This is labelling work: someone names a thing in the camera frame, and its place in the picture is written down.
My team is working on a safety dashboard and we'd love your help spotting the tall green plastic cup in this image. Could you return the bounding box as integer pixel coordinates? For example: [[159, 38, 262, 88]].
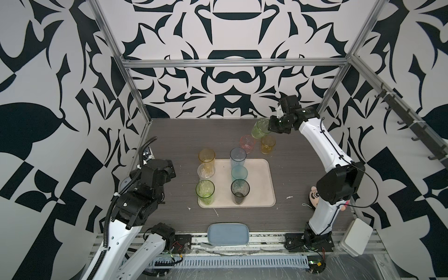
[[196, 180, 215, 205]]

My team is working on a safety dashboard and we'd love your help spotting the grey smoked plastic cup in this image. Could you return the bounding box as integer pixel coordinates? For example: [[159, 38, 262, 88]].
[[231, 179, 250, 205]]

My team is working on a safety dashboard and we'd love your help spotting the blue grey oval dish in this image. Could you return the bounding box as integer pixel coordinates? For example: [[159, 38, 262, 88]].
[[207, 223, 250, 246]]

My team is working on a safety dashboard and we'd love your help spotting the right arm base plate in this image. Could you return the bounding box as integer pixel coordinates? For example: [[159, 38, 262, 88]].
[[284, 232, 335, 253]]

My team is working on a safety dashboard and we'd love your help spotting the left black corrugated cable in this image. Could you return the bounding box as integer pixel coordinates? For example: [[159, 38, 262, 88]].
[[85, 136, 158, 280]]

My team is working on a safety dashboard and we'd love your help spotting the white slotted cable duct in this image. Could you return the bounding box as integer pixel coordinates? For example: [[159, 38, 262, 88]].
[[148, 255, 309, 269]]

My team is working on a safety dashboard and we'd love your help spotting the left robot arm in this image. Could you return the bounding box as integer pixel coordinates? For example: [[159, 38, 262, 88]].
[[83, 159, 176, 280]]

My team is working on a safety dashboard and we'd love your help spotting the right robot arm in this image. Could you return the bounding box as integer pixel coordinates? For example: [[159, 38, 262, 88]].
[[268, 96, 365, 246]]

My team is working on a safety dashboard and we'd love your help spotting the white rectangular box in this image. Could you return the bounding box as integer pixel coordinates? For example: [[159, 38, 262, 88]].
[[339, 218, 373, 257]]

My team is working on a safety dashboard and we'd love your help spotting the black wall hook rack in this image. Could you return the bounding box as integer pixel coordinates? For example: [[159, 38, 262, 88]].
[[375, 82, 448, 169]]

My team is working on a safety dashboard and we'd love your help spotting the pink plastic cup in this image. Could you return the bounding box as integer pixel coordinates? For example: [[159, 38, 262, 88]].
[[239, 135, 256, 154]]

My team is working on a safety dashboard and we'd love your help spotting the cartoon face plush toy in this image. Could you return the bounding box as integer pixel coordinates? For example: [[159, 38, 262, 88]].
[[309, 186, 350, 211]]

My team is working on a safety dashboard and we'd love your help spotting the blue clear plastic cup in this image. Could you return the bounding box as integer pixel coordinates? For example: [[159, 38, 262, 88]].
[[230, 147, 247, 169]]

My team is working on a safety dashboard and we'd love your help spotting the small green plastic cup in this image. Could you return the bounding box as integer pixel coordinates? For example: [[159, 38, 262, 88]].
[[251, 118, 270, 140]]

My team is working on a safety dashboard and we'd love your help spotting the amber plastic cup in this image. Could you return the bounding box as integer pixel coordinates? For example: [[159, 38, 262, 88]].
[[198, 148, 216, 172]]

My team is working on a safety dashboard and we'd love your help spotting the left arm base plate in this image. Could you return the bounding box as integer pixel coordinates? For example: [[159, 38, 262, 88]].
[[163, 234, 193, 254]]

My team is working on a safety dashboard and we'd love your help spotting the teal frosted plastic cup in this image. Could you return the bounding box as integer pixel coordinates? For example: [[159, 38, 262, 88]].
[[231, 165, 249, 181]]

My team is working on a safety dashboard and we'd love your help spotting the beige plastic tray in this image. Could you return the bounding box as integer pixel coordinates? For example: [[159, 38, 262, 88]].
[[198, 159, 275, 209]]

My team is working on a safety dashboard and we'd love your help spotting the yellow plastic cup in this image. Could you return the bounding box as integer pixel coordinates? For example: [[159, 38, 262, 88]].
[[260, 135, 276, 155]]

